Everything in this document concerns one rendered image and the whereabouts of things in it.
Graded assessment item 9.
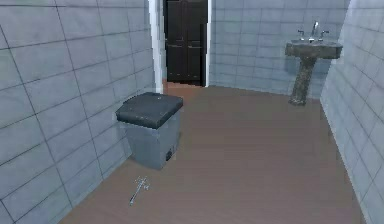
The chrome sink faucet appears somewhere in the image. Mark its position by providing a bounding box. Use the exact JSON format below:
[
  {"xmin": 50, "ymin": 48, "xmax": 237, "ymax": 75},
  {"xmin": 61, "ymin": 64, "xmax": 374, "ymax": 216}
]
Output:
[{"xmin": 297, "ymin": 20, "xmax": 330, "ymax": 43}]

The small silver metal tool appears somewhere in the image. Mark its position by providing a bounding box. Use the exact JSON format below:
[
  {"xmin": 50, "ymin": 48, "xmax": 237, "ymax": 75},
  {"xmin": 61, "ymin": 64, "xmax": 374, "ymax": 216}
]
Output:
[{"xmin": 128, "ymin": 176, "xmax": 151, "ymax": 206}]

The black panelled room door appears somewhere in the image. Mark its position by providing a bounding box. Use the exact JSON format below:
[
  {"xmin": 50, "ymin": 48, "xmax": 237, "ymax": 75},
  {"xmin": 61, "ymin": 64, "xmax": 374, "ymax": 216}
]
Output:
[{"xmin": 163, "ymin": 0, "xmax": 209, "ymax": 87}]

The grey stone pedestal sink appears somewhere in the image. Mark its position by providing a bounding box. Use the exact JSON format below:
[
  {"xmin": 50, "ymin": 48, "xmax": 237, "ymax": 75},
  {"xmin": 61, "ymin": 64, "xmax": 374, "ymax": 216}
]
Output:
[{"xmin": 284, "ymin": 39, "xmax": 344, "ymax": 107}]

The light grey pedal trash can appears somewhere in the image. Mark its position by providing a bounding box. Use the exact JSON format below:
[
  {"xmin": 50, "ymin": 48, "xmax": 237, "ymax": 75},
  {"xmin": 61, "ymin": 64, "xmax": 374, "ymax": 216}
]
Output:
[{"xmin": 115, "ymin": 91, "xmax": 184, "ymax": 171}]

